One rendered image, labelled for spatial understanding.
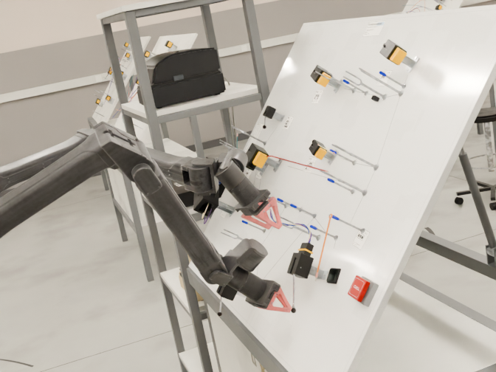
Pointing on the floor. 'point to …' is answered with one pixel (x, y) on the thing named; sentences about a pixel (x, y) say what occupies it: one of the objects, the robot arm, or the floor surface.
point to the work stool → (488, 114)
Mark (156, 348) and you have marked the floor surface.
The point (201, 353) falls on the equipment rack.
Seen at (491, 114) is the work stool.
